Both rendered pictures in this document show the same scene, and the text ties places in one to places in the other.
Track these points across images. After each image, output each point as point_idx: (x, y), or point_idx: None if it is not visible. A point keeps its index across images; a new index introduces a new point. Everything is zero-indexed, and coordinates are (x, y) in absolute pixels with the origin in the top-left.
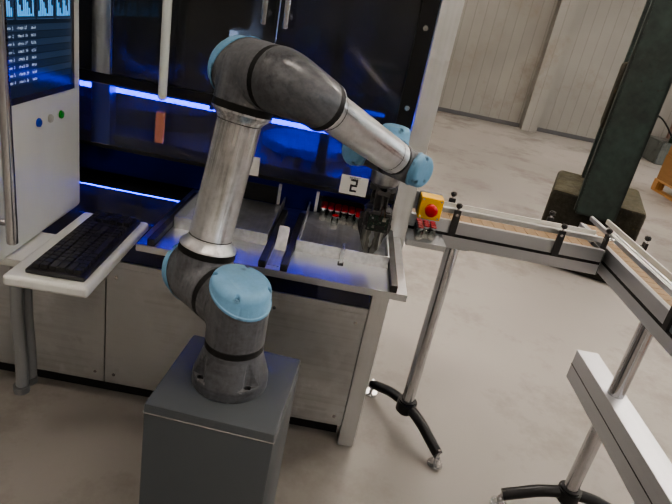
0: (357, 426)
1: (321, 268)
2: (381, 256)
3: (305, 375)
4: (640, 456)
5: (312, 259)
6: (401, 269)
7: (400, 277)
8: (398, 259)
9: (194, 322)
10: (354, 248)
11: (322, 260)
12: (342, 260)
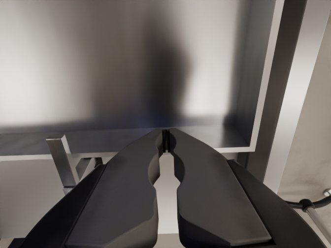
0: None
1: (57, 199)
2: (220, 151)
3: None
4: None
5: (12, 166)
6: (292, 108)
7: (272, 162)
8: (309, 15)
9: None
10: (105, 1)
11: (39, 159)
12: (92, 168)
